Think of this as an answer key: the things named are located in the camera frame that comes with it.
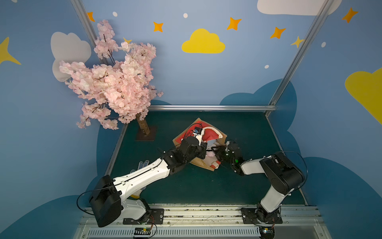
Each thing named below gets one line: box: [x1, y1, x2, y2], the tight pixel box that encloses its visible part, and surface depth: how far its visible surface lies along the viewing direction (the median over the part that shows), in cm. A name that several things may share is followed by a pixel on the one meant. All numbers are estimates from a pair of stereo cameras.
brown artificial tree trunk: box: [135, 113, 151, 136], surface depth 105 cm
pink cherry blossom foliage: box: [59, 19, 164, 130], surface depth 67 cm
